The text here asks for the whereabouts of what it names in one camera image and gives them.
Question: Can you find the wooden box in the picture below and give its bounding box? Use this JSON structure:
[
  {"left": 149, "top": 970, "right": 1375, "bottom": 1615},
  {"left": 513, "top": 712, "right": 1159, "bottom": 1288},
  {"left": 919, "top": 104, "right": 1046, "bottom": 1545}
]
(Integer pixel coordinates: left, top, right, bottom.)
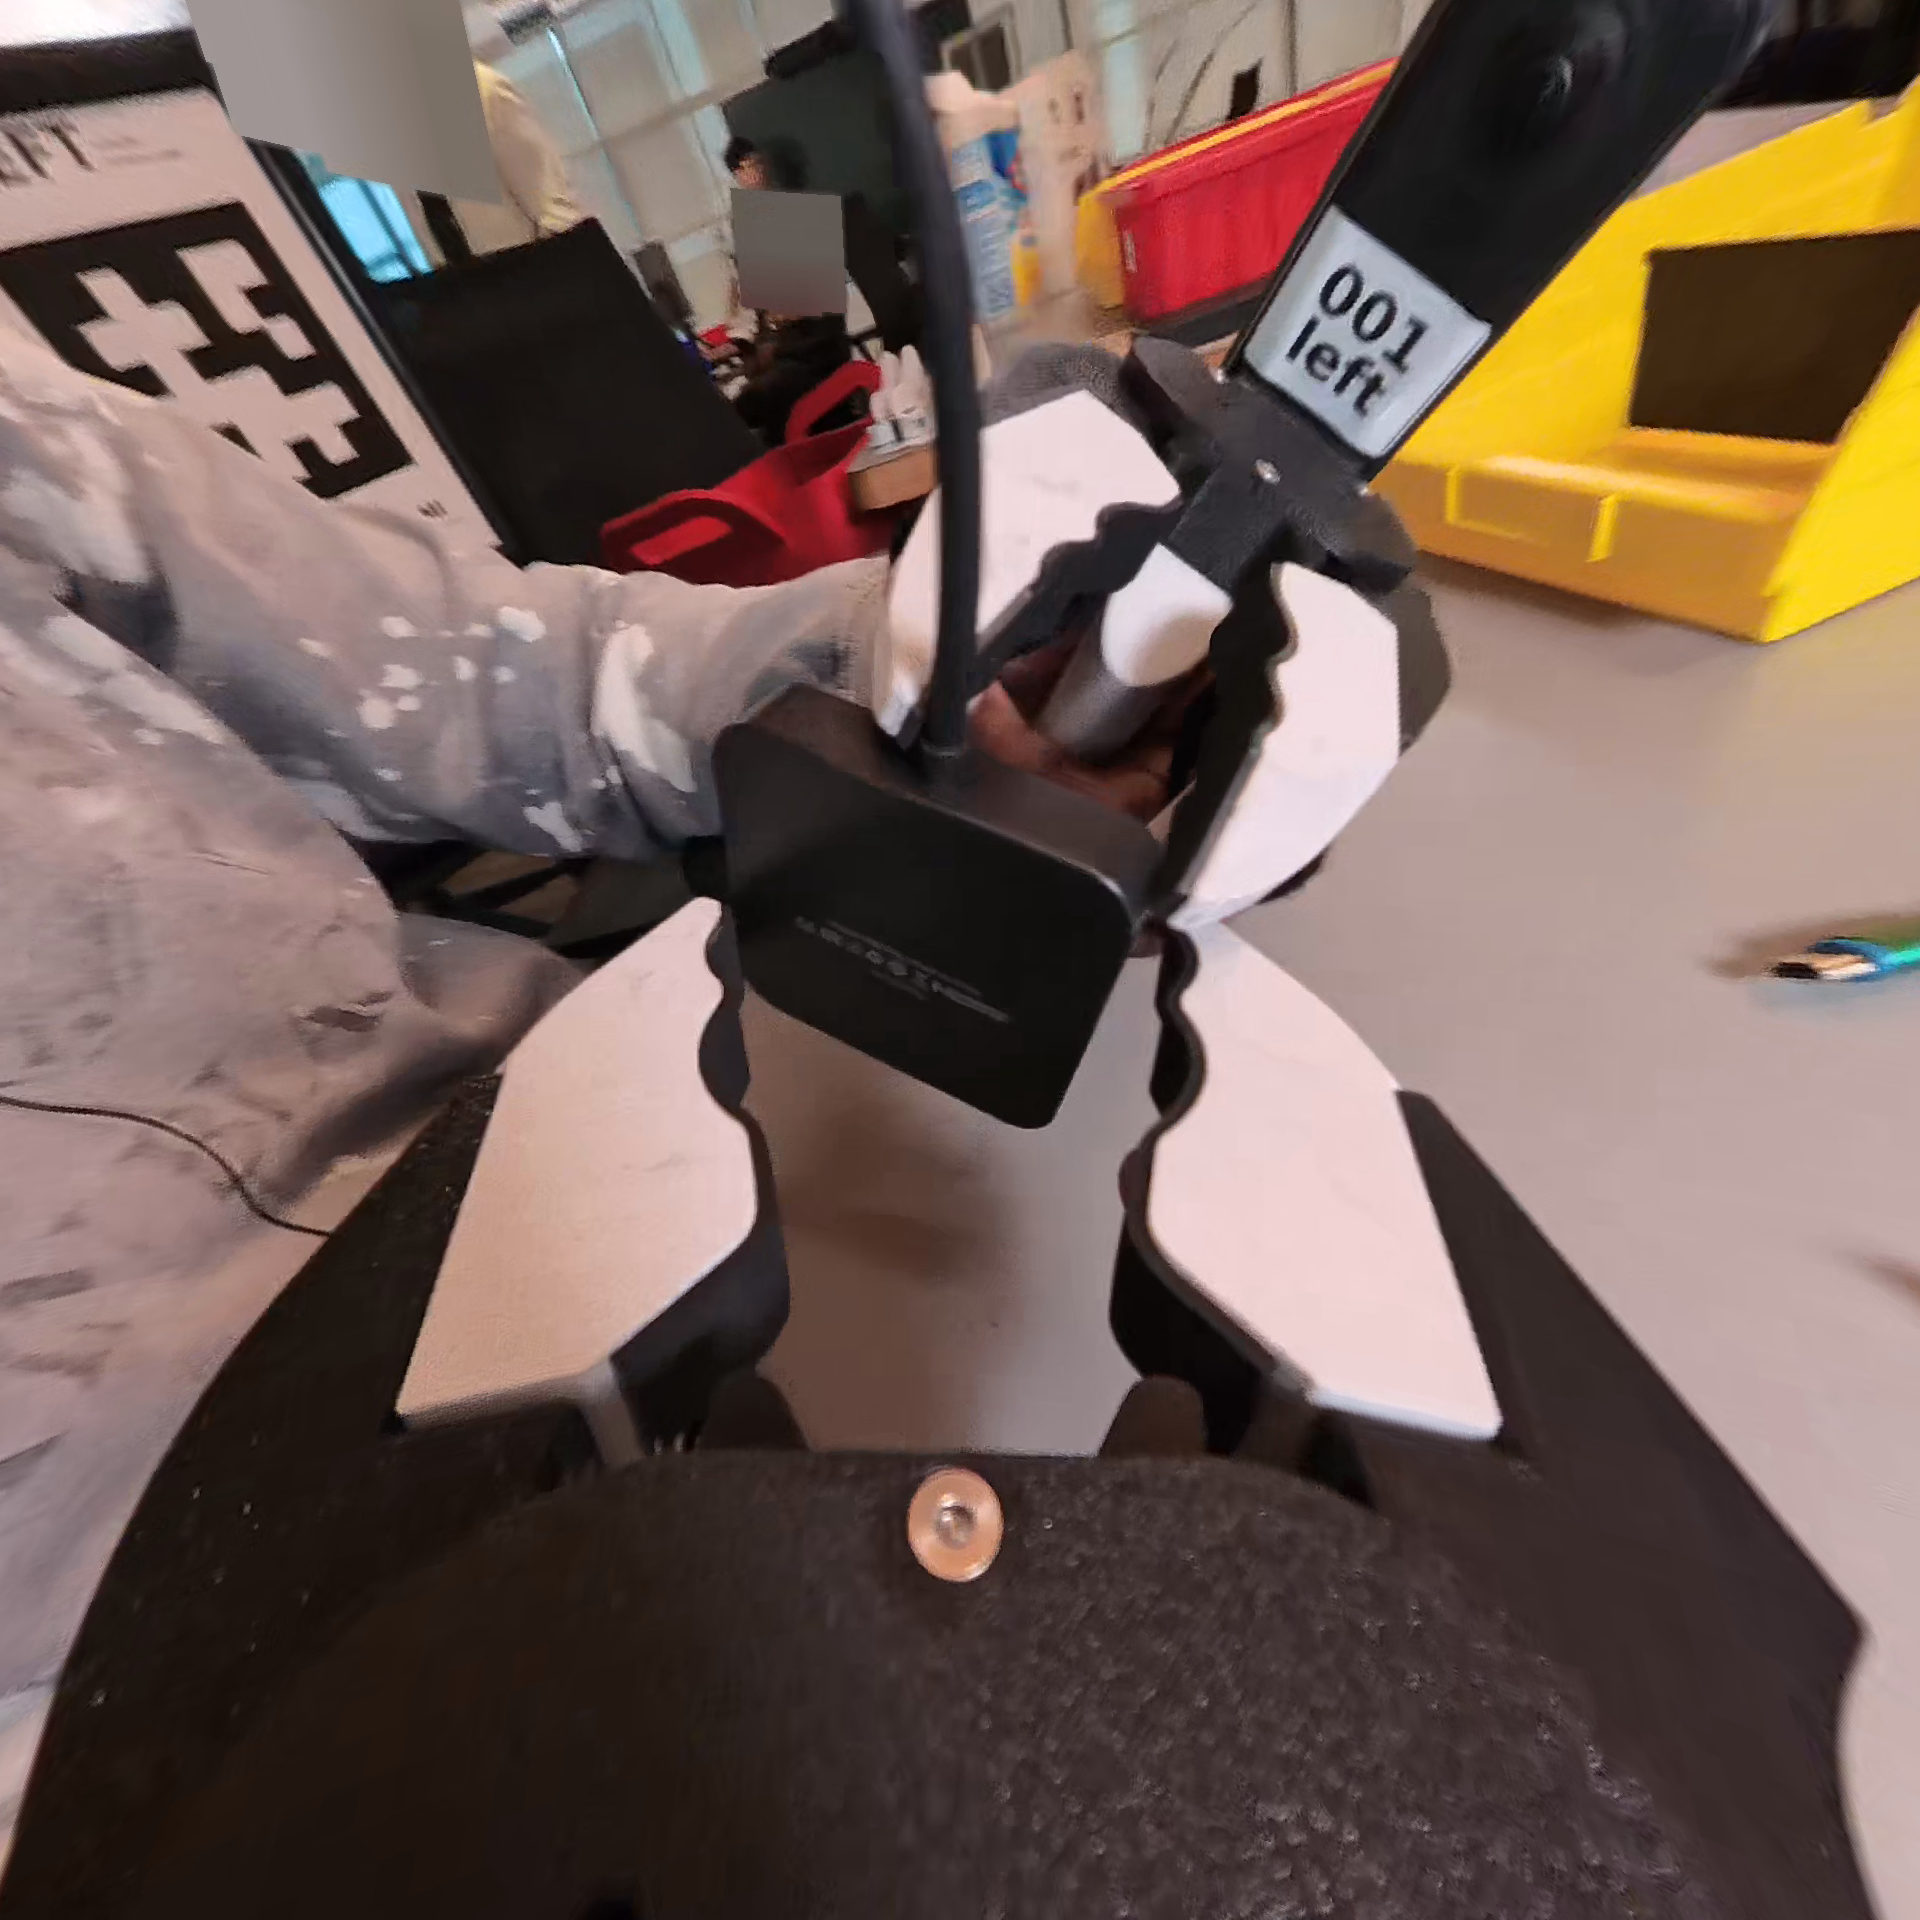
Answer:
[{"left": 844, "top": 434, "right": 942, "bottom": 514}]

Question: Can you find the thin black wire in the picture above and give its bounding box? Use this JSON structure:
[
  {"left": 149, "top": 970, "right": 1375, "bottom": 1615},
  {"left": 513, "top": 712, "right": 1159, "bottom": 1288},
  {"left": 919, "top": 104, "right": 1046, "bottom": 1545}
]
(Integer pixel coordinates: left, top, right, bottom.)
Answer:
[{"left": 0, "top": 1095, "right": 335, "bottom": 1244}]

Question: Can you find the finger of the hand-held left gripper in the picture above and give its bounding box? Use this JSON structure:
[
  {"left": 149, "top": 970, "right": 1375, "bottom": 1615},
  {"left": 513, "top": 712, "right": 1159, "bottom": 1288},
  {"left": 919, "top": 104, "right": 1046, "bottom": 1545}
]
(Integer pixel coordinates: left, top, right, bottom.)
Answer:
[
  {"left": 1152, "top": 563, "right": 1450, "bottom": 932},
  {"left": 872, "top": 391, "right": 1202, "bottom": 741}
]

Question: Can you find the smooth black cable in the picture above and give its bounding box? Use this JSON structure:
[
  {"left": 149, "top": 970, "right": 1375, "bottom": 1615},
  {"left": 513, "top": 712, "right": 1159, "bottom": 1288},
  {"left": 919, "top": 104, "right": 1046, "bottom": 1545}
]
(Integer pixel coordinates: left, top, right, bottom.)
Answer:
[{"left": 847, "top": 0, "right": 990, "bottom": 760}]

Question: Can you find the blue and white bottle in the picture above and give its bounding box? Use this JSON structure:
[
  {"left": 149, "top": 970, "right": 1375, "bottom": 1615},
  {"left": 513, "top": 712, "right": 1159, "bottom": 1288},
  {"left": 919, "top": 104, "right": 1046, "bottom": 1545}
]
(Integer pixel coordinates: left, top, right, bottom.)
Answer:
[{"left": 927, "top": 71, "right": 1039, "bottom": 327}]

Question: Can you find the black braided hdmi cable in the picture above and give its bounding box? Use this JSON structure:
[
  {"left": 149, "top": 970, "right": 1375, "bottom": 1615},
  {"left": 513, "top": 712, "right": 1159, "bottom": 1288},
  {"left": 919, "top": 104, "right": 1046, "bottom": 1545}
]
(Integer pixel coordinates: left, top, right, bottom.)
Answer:
[{"left": 1766, "top": 930, "right": 1920, "bottom": 988}]

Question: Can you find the person's left hand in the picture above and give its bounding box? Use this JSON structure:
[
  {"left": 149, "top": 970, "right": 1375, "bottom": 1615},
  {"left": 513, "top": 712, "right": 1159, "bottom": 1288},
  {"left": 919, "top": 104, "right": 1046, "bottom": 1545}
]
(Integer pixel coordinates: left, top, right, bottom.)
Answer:
[{"left": 967, "top": 637, "right": 1220, "bottom": 825}]

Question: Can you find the black adapter box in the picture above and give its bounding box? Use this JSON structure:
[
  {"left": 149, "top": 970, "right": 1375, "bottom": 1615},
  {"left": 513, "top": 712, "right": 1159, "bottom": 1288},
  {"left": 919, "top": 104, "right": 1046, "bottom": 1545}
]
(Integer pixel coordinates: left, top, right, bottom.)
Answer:
[{"left": 711, "top": 685, "right": 1165, "bottom": 1132}]

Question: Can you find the white marker board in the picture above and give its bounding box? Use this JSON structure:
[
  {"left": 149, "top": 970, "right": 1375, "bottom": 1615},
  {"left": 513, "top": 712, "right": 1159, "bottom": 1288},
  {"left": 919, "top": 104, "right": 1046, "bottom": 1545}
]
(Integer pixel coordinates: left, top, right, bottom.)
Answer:
[{"left": 0, "top": 29, "right": 508, "bottom": 544}]

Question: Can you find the red plastic bin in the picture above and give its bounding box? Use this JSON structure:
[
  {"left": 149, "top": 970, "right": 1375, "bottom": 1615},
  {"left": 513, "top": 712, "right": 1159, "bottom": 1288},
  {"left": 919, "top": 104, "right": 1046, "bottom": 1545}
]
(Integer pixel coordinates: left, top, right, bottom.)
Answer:
[{"left": 1117, "top": 82, "right": 1392, "bottom": 321}]

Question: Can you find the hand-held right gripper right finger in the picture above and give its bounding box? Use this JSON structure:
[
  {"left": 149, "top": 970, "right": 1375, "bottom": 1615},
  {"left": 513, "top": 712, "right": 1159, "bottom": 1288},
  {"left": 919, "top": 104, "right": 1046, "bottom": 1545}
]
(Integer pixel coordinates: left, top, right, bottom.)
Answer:
[{"left": 1111, "top": 919, "right": 1503, "bottom": 1457}]

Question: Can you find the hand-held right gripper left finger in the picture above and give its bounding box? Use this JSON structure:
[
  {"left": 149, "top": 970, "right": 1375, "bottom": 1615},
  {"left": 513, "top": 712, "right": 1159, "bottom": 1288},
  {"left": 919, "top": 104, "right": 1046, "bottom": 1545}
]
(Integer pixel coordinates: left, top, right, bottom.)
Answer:
[{"left": 392, "top": 896, "right": 792, "bottom": 1469}]

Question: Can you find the person's left forearm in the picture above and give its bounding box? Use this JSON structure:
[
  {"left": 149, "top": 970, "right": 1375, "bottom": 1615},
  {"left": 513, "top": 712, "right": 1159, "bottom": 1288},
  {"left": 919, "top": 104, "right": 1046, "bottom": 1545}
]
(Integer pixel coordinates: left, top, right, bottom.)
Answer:
[{"left": 0, "top": 323, "right": 902, "bottom": 874}]

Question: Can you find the red bag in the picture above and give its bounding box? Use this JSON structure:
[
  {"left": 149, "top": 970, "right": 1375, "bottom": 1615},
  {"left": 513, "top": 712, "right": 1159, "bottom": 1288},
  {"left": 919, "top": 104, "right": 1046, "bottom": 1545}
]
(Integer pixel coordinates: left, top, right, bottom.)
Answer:
[{"left": 599, "top": 359, "right": 940, "bottom": 591}]

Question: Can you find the person's mottled grey clothing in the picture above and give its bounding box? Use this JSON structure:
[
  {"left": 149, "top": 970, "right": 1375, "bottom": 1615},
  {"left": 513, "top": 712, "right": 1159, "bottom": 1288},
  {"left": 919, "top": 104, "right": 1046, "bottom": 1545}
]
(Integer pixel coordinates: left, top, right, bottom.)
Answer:
[{"left": 0, "top": 809, "right": 590, "bottom": 1771}]

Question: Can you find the white printed carton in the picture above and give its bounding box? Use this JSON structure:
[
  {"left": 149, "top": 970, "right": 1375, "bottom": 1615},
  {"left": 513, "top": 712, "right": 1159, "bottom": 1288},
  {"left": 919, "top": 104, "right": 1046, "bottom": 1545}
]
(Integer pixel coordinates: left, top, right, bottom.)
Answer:
[{"left": 1020, "top": 49, "right": 1114, "bottom": 303}]

